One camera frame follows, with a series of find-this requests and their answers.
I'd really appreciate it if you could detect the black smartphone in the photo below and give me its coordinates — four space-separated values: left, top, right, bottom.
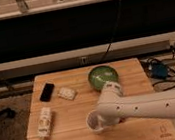
39 83 55 102

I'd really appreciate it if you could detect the blue power adapter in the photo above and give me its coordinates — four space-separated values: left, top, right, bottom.
149 63 169 79

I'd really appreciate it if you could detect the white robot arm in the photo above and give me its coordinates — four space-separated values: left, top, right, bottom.
96 81 175 125

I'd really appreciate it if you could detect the black office chair base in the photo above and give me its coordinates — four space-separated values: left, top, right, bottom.
0 108 16 119

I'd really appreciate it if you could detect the small white packet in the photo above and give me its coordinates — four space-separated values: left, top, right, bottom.
57 87 77 100

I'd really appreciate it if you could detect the black cable on wall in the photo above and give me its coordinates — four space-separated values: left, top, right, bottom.
87 0 136 65

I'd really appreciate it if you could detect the white lotion bottle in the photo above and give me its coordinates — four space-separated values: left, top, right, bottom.
37 107 52 140

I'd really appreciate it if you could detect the green ceramic bowl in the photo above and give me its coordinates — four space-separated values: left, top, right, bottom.
87 65 119 91

